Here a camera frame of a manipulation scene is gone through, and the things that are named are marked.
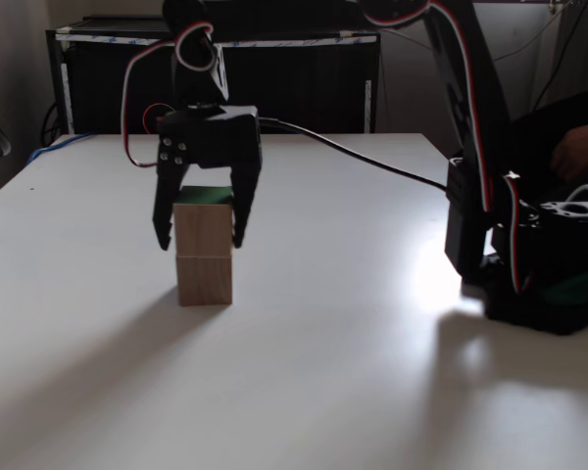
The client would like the red white black servo cable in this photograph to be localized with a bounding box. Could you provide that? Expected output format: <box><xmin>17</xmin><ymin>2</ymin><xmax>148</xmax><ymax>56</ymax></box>
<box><xmin>120</xmin><ymin>20</ymin><xmax>216</xmax><ymax>171</ymax></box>
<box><xmin>428</xmin><ymin>0</ymin><xmax>533</xmax><ymax>295</ymax></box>

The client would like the green-topped wooden cube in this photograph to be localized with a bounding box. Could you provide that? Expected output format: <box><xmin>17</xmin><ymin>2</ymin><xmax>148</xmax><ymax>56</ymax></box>
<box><xmin>172</xmin><ymin>185</ymin><xmax>234</xmax><ymax>259</ymax></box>

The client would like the red-topped wooden cube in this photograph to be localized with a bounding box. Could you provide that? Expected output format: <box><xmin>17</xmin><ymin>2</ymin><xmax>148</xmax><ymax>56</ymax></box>
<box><xmin>175</xmin><ymin>253</ymin><xmax>234</xmax><ymax>307</ymax></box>

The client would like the black cabinet with taped edge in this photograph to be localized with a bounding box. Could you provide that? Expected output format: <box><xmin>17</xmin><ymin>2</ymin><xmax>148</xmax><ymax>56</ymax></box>
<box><xmin>45</xmin><ymin>16</ymin><xmax>381</xmax><ymax>136</ymax></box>

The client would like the thick black cable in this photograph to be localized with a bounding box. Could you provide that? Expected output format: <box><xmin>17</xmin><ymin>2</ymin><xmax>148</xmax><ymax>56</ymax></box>
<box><xmin>257</xmin><ymin>116</ymin><xmax>451</xmax><ymax>192</ymax></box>

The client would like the blue cable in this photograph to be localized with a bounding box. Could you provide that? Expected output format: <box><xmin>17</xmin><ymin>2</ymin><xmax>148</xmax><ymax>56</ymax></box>
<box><xmin>27</xmin><ymin>131</ymin><xmax>99</xmax><ymax>165</ymax></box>

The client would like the person's hand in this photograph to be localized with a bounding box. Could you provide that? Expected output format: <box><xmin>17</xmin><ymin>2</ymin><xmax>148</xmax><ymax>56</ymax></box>
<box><xmin>550</xmin><ymin>118</ymin><xmax>588</xmax><ymax>185</ymax></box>

